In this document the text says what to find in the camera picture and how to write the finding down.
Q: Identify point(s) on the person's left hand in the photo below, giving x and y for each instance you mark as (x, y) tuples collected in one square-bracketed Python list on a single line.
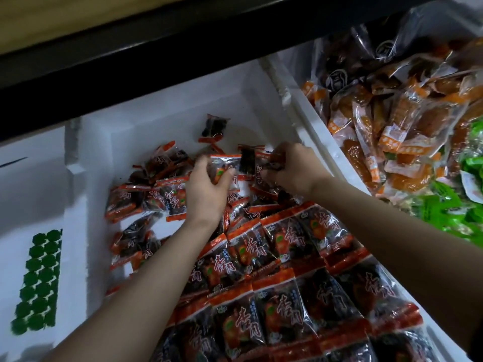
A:
[(205, 196)]

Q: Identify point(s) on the person's right hand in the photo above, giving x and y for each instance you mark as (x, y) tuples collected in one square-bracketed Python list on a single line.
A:
[(302, 168)]

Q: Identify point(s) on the dark red snack packet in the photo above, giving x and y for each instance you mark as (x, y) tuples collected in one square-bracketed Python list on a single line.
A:
[(262, 166), (223, 166)]

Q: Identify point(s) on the pile of brown packets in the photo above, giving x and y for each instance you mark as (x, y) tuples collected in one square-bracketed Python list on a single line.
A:
[(400, 109)]

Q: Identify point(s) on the pile of dark red packets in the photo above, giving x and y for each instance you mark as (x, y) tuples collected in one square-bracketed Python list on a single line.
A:
[(279, 297)]

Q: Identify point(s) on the pile of green packets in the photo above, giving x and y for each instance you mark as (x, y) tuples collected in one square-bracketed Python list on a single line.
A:
[(456, 199)]

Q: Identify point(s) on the person's left forearm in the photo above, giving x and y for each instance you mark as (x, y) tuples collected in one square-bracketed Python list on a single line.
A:
[(124, 301)]

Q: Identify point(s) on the person's right forearm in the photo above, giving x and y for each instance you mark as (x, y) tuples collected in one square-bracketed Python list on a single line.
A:
[(407, 252)]

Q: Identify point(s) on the green leaf-pattern sheet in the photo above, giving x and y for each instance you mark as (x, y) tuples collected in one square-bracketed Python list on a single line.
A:
[(38, 281)]

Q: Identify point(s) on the black metal guard rail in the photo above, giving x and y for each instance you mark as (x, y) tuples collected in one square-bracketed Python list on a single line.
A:
[(189, 49)]

